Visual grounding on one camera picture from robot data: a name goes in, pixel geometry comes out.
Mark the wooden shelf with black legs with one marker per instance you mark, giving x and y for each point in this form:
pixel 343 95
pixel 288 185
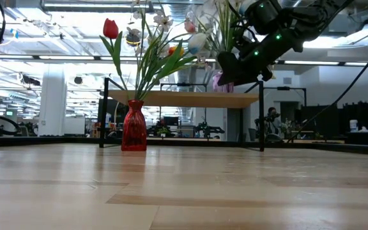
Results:
pixel 187 99

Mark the white plastic container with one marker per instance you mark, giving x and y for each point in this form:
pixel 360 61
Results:
pixel 354 126

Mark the purple ribbed glass vase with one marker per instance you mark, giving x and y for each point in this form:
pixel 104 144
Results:
pixel 216 83

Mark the white round column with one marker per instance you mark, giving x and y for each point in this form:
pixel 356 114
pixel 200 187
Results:
pixel 52 105

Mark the black partition screen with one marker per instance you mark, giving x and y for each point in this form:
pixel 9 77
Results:
pixel 366 115

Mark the person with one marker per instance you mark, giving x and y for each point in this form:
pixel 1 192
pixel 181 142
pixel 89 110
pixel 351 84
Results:
pixel 271 123

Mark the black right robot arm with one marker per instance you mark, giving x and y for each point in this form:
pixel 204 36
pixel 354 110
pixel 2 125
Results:
pixel 311 16

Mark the red glass vase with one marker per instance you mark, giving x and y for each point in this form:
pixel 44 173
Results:
pixel 134 127

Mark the black aluminium table frame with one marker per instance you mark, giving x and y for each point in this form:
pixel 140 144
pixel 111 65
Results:
pixel 43 140

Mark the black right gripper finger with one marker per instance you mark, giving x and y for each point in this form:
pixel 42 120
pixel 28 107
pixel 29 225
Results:
pixel 230 68

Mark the white blossom artificial spray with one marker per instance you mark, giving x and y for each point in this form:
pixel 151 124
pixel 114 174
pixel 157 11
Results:
pixel 224 28
pixel 152 64

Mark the pink artificial tulip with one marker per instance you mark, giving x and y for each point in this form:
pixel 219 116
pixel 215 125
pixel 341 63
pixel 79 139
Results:
pixel 189 26

